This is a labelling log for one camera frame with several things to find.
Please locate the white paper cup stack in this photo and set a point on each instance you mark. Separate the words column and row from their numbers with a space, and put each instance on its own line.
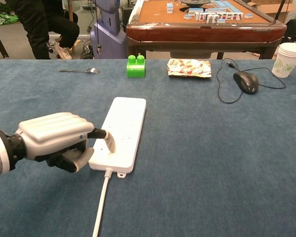
column 286, row 63

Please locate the stacked blue mahjong tiles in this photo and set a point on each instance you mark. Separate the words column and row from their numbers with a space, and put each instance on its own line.
column 170, row 8

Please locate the white power strip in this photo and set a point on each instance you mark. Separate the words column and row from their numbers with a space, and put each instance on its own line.
column 128, row 118

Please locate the red white snack packet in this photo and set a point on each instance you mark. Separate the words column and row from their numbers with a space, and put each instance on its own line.
column 188, row 68

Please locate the person in black trousers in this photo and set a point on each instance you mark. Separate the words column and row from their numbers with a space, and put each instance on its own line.
column 39, row 27

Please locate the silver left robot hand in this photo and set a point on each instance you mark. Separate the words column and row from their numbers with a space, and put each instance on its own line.
column 54, row 133

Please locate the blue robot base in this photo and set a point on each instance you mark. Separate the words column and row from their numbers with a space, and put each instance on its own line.
column 108, row 37

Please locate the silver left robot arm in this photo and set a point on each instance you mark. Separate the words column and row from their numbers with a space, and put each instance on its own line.
column 0, row 153

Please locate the white standing mahjong tiles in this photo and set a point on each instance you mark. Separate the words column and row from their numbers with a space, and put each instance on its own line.
column 212, row 19

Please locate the brown mahjong table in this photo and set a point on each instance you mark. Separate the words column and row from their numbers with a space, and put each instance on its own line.
column 199, row 33

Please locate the green fabric pile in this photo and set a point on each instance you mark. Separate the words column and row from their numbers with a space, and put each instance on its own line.
column 2, row 18

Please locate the blue lying mahjong tile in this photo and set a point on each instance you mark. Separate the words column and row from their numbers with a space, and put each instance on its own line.
column 221, row 21
column 188, row 16
column 248, row 16

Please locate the black computer mouse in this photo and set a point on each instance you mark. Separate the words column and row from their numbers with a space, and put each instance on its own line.
column 246, row 82

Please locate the metal fork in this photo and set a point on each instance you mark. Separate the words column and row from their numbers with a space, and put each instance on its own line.
column 88, row 71

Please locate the row of standing mahjong tiles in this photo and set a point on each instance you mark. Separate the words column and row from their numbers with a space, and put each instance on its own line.
column 227, row 16

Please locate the blue table cloth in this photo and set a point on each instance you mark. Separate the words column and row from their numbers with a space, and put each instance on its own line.
column 199, row 160

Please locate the green toy building block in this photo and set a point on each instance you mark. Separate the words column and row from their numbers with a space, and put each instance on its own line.
column 135, row 69

